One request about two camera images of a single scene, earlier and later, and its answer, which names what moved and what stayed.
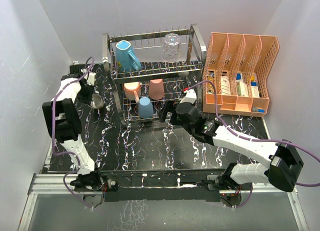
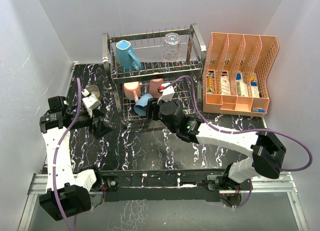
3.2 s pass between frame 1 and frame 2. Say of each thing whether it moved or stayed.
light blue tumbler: moved
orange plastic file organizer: stayed
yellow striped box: stayed
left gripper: moved
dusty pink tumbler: stayed
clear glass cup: stayed
